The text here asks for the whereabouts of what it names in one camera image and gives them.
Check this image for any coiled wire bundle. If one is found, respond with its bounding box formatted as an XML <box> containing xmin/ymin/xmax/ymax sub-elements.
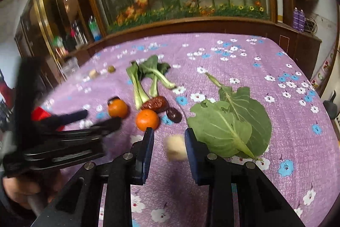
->
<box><xmin>304</xmin><ymin>17</ymin><xmax>319</xmax><ymax>36</ymax></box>

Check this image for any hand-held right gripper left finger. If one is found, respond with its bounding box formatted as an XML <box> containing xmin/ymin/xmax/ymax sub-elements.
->
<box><xmin>32</xmin><ymin>127</ymin><xmax>155</xmax><ymax>227</ymax></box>

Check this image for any purple floral tablecloth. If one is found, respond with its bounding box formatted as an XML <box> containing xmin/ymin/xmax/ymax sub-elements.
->
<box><xmin>40</xmin><ymin>33</ymin><xmax>339</xmax><ymax>227</ymax></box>

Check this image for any green cabbage leaf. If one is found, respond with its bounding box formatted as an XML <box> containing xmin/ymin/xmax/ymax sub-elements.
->
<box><xmin>204</xmin><ymin>72</ymin><xmax>273</xmax><ymax>156</ymax></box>
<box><xmin>187</xmin><ymin>99</ymin><xmax>257</xmax><ymax>160</ymax></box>

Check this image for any purple bottle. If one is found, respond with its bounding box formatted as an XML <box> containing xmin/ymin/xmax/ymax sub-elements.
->
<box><xmin>293</xmin><ymin>7</ymin><xmax>300</xmax><ymax>31</ymax></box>
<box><xmin>299</xmin><ymin>9</ymin><xmax>306</xmax><ymax>32</ymax></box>

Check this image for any clear plastic cup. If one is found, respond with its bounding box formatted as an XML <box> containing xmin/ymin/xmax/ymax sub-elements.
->
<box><xmin>61</xmin><ymin>57</ymin><xmax>80</xmax><ymax>80</ymax></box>

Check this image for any wooden cabinet with gold trim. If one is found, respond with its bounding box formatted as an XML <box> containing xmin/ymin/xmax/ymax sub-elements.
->
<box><xmin>14</xmin><ymin>0</ymin><xmax>88</xmax><ymax>84</ymax></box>

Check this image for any red box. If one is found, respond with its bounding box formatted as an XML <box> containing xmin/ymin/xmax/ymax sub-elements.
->
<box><xmin>31</xmin><ymin>107</ymin><xmax>65</xmax><ymax>132</ymax></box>

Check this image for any metal thermos flask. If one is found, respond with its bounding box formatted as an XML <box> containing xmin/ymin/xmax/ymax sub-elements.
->
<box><xmin>72</xmin><ymin>21</ymin><xmax>87</xmax><ymax>48</ymax></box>

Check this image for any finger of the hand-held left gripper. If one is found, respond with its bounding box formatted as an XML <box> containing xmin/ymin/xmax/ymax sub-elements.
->
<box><xmin>40</xmin><ymin>109</ymin><xmax>89</xmax><ymax>129</ymax></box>
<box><xmin>61</xmin><ymin>117</ymin><xmax>123</xmax><ymax>138</ymax></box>

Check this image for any person's left hand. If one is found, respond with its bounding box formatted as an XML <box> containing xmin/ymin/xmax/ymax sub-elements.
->
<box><xmin>3</xmin><ymin>168</ymin><xmax>63</xmax><ymax>209</ymax></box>

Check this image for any bok choy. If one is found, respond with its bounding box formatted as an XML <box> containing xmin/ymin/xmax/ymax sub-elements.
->
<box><xmin>126</xmin><ymin>55</ymin><xmax>177</xmax><ymax>110</ymax></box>

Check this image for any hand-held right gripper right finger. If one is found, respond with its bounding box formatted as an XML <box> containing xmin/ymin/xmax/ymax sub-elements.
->
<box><xmin>184</xmin><ymin>128</ymin><xmax>306</xmax><ymax>227</ymax></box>

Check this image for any orange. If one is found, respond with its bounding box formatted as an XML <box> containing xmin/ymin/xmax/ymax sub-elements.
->
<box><xmin>135</xmin><ymin>109</ymin><xmax>160</xmax><ymax>130</ymax></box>
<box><xmin>108</xmin><ymin>99</ymin><xmax>128</xmax><ymax>118</ymax></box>

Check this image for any green plastic bottle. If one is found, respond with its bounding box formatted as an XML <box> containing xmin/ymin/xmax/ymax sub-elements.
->
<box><xmin>88</xmin><ymin>16</ymin><xmax>101</xmax><ymax>41</ymax></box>

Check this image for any red date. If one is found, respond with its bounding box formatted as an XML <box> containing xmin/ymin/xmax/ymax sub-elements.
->
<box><xmin>142</xmin><ymin>96</ymin><xmax>168</xmax><ymax>112</ymax></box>

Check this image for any black kettle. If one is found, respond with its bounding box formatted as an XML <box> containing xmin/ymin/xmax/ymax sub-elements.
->
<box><xmin>323</xmin><ymin>91</ymin><xmax>340</xmax><ymax>120</ymax></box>

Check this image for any green and white bag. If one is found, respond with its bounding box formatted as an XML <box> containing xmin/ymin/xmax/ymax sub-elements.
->
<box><xmin>52</xmin><ymin>36</ymin><xmax>67</xmax><ymax>56</ymax></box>

